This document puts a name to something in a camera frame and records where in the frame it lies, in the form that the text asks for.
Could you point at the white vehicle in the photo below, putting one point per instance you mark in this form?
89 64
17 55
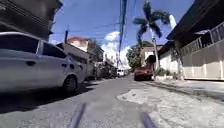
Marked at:
120 72

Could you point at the green tree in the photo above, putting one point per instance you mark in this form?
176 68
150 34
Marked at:
133 55

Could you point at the red vehicle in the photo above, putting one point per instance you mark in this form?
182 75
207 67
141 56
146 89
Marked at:
142 73

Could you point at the beige building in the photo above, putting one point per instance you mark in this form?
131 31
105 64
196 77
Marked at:
146 53

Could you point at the grey paved road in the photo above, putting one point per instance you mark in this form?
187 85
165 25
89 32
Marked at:
106 100

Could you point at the building with orange roof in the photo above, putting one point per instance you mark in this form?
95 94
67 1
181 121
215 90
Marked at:
80 45

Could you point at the palm tree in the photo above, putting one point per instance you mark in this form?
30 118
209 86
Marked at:
154 50

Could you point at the green bush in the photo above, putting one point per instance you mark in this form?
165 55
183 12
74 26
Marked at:
160 72

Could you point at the robot's own part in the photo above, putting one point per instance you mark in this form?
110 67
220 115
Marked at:
77 116
149 121

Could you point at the white car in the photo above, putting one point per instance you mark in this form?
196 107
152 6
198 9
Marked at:
33 66

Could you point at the dark building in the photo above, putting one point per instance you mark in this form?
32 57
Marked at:
26 16

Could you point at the building with grey wall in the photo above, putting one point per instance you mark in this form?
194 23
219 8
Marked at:
203 60

